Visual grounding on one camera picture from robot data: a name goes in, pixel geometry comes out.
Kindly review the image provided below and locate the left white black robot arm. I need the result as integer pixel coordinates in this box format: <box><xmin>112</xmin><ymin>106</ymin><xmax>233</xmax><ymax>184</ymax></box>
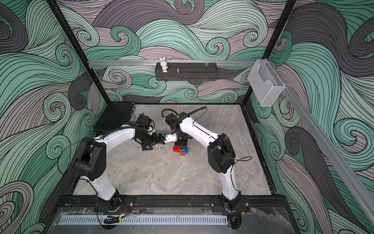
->
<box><xmin>73</xmin><ymin>114</ymin><xmax>165</xmax><ymax>212</ymax></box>

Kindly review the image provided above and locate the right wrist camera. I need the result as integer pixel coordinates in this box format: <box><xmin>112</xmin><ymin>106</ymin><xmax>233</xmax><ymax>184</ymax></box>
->
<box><xmin>164</xmin><ymin>133</ymin><xmax>177</xmax><ymax>143</ymax></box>

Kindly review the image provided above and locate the black wall shelf tray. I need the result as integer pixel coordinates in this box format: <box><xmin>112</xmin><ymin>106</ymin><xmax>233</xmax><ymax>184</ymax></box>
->
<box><xmin>155</xmin><ymin>62</ymin><xmax>218</xmax><ymax>82</ymax></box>

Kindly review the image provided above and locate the red long lego brick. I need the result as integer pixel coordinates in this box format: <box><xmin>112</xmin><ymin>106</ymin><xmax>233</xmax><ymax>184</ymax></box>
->
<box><xmin>173</xmin><ymin>146</ymin><xmax>183</xmax><ymax>153</ymax></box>

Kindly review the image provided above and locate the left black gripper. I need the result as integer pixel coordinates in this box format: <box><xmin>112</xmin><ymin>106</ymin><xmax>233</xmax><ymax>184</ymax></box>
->
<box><xmin>137</xmin><ymin>132</ymin><xmax>166</xmax><ymax>151</ymax></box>

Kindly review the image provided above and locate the right wall aluminium rail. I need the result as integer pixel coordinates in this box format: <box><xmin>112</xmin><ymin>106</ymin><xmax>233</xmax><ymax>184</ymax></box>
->
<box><xmin>267</xmin><ymin>59</ymin><xmax>374</xmax><ymax>224</ymax></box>

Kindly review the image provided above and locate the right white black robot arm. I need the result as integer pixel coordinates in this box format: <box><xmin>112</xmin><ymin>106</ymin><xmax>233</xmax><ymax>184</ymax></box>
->
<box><xmin>161</xmin><ymin>106</ymin><xmax>252</xmax><ymax>212</ymax></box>

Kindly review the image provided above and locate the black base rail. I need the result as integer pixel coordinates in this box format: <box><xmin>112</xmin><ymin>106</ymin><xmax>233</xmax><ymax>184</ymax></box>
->
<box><xmin>56</xmin><ymin>195</ymin><xmax>288</xmax><ymax>214</ymax></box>

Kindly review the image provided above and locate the horizontal aluminium rail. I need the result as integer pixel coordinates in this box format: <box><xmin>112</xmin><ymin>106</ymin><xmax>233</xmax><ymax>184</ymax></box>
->
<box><xmin>87</xmin><ymin>59</ymin><xmax>256</xmax><ymax>67</ymax></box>

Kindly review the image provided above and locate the black case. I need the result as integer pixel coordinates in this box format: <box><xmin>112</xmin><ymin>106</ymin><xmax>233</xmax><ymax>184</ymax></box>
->
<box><xmin>93</xmin><ymin>101</ymin><xmax>134</xmax><ymax>135</ymax></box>

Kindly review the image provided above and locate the clear acrylic wall holder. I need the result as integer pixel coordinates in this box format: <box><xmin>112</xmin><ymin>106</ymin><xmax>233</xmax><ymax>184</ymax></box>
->
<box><xmin>248</xmin><ymin>59</ymin><xmax>285</xmax><ymax>107</ymax></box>

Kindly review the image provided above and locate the white slotted cable duct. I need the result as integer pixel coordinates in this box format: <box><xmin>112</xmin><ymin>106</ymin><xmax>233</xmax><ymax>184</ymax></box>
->
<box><xmin>57</xmin><ymin>214</ymin><xmax>228</xmax><ymax>226</ymax></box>

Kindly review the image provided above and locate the white pink bunny figurine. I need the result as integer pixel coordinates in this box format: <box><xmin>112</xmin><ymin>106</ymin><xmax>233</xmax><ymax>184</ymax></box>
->
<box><xmin>160</xmin><ymin>57</ymin><xmax>168</xmax><ymax>73</ymax></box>

